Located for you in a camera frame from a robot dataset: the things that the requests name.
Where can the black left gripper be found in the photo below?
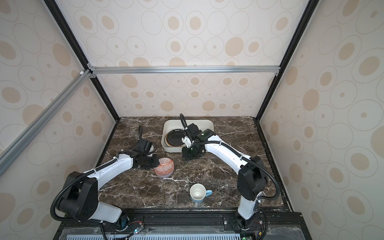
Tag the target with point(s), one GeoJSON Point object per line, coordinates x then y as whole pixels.
{"type": "Point", "coordinates": [156, 163]}

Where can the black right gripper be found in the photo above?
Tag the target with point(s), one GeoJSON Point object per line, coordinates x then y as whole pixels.
{"type": "Point", "coordinates": [186, 156]}

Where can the red patterned bowl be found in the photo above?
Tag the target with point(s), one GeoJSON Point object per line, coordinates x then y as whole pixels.
{"type": "Point", "coordinates": [165, 168]}

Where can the black plate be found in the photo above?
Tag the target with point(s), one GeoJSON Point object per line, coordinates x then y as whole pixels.
{"type": "Point", "coordinates": [174, 138]}

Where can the blue mug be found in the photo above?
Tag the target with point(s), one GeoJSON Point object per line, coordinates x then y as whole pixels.
{"type": "Point", "coordinates": [198, 193]}

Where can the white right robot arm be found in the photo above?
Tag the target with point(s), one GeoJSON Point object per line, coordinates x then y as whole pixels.
{"type": "Point", "coordinates": [254, 183]}

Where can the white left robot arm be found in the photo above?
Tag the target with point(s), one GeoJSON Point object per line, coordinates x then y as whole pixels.
{"type": "Point", "coordinates": [79, 198]}

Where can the white plastic bin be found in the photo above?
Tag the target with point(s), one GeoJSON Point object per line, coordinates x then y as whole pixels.
{"type": "Point", "coordinates": [176, 124]}

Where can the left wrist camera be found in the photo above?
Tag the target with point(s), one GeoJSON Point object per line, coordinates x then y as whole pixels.
{"type": "Point", "coordinates": [144, 147]}

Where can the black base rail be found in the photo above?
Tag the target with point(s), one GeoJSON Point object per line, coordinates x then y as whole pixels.
{"type": "Point", "coordinates": [191, 225]}

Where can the silver aluminium rail back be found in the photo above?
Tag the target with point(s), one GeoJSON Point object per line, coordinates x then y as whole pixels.
{"type": "Point", "coordinates": [184, 70]}

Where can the silver aluminium rail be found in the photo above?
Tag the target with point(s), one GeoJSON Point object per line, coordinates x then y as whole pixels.
{"type": "Point", "coordinates": [26, 137]}
{"type": "Point", "coordinates": [184, 70]}

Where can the silver aluminium rail left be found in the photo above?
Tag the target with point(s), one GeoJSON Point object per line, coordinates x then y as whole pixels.
{"type": "Point", "coordinates": [26, 137]}

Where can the black corner frame post left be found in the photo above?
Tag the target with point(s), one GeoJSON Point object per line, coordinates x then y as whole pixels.
{"type": "Point", "coordinates": [59, 18]}

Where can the black corner frame post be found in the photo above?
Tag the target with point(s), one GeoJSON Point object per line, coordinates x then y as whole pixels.
{"type": "Point", "coordinates": [302, 25]}
{"type": "Point", "coordinates": [59, 18]}

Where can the black corner frame post right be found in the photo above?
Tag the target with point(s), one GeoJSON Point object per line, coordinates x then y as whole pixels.
{"type": "Point", "coordinates": [302, 25]}

